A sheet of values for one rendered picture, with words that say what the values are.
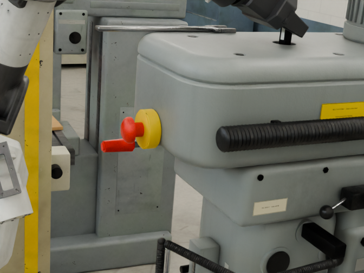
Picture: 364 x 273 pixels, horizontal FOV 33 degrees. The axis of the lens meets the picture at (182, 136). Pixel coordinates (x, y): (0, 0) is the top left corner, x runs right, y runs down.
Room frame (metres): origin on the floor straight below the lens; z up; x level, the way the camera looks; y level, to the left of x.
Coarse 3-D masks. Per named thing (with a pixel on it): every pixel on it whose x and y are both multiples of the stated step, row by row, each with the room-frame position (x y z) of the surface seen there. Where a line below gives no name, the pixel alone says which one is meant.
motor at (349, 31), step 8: (352, 0) 1.10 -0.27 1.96; (360, 0) 1.08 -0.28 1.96; (352, 8) 1.10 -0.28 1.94; (360, 8) 1.08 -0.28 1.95; (352, 16) 1.10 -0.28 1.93; (360, 16) 1.07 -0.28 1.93; (344, 24) 1.12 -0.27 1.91; (352, 24) 1.09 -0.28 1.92; (360, 24) 1.07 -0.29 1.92; (344, 32) 1.11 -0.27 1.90; (352, 32) 1.08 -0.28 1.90; (360, 32) 1.06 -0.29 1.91; (352, 40) 1.08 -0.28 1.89; (360, 40) 1.06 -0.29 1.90
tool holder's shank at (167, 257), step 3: (165, 249) 1.36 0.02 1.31; (165, 252) 1.36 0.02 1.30; (168, 252) 1.36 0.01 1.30; (165, 255) 1.36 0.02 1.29; (168, 255) 1.36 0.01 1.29; (165, 258) 1.36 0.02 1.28; (168, 258) 1.36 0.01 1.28; (165, 261) 1.36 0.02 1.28; (168, 261) 1.36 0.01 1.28; (165, 264) 1.36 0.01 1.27; (168, 264) 1.36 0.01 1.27; (165, 267) 1.36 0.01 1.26; (168, 267) 1.36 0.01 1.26; (165, 270) 1.36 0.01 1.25; (168, 270) 1.36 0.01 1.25
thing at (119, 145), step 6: (102, 144) 0.96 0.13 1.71; (108, 144) 0.96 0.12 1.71; (114, 144) 0.96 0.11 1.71; (120, 144) 0.97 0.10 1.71; (126, 144) 0.97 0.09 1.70; (132, 144) 0.97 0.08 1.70; (102, 150) 0.96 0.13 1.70; (108, 150) 0.96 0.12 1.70; (114, 150) 0.96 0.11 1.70; (120, 150) 0.97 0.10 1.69; (126, 150) 0.97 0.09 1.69; (132, 150) 0.98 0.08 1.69
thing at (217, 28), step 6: (102, 30) 0.95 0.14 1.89; (108, 30) 0.96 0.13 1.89; (114, 30) 0.96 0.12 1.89; (120, 30) 0.97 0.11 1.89; (126, 30) 0.97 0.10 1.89; (132, 30) 0.98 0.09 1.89; (138, 30) 0.98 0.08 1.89; (144, 30) 0.99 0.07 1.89; (150, 30) 0.99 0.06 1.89; (156, 30) 1.00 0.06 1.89; (162, 30) 1.00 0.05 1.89; (168, 30) 1.01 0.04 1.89; (174, 30) 1.01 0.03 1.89; (180, 30) 1.02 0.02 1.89; (186, 30) 1.03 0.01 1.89; (192, 30) 1.03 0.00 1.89; (198, 30) 1.04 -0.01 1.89; (204, 30) 1.04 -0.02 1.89; (210, 30) 1.05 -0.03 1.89; (216, 30) 1.04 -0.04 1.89; (222, 30) 1.05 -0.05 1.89; (228, 30) 1.05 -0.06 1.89; (234, 30) 1.06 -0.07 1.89
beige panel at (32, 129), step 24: (48, 24) 2.55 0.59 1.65; (48, 48) 2.55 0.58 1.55; (48, 72) 2.55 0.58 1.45; (48, 96) 2.55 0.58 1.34; (24, 120) 2.50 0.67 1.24; (48, 120) 2.55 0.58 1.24; (24, 144) 2.50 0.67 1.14; (48, 144) 2.55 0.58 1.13; (48, 168) 2.55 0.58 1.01; (48, 192) 2.56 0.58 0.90; (48, 216) 2.56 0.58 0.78; (24, 240) 2.50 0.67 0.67; (48, 240) 2.56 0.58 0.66; (24, 264) 2.50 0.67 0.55; (48, 264) 2.56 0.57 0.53
